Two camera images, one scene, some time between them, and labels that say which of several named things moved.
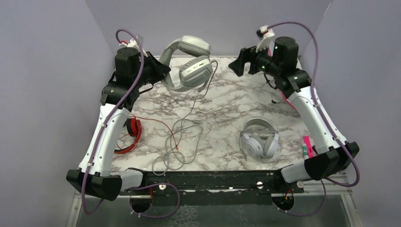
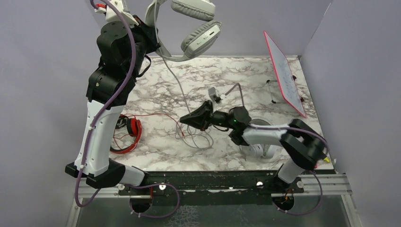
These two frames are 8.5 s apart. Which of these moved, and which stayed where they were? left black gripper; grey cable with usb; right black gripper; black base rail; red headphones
Moved: right black gripper; left black gripper; grey cable with usb
Stayed: black base rail; red headphones
